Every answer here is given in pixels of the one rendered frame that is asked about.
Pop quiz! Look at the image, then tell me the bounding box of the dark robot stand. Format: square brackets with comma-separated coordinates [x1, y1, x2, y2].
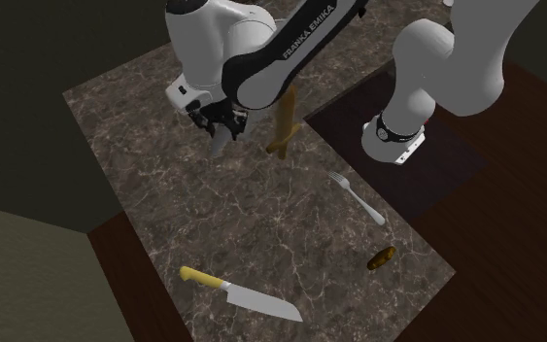
[302, 58, 489, 224]

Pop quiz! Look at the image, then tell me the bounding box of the grey flat utensil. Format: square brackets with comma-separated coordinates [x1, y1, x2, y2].
[209, 119, 256, 158]

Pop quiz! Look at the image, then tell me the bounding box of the brown oval lump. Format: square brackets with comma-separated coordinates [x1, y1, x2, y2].
[365, 245, 397, 272]

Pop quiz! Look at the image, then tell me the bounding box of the yellow-handled kitchen knife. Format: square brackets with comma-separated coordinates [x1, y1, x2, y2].
[178, 264, 304, 324]

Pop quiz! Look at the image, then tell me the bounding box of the brown wooden utensil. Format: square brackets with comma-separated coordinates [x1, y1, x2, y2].
[265, 85, 303, 160]

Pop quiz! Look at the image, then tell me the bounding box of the silver fork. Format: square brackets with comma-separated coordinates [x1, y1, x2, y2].
[326, 169, 387, 227]

